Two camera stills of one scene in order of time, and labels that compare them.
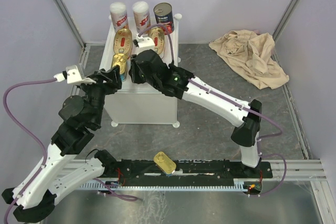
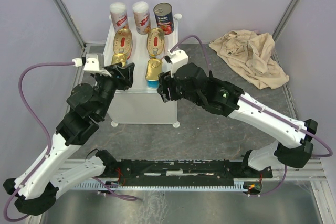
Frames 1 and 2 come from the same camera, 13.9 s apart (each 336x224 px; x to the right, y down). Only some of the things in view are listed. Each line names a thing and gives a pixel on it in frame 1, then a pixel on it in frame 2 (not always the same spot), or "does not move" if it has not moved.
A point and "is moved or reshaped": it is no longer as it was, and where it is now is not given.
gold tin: x=165 y=163 is moved or reshaped
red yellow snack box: x=122 y=42 does not move
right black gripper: x=133 y=72 -> x=166 y=82
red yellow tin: x=159 y=36 does not move
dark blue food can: x=164 y=14 does not move
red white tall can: x=119 y=16 does not move
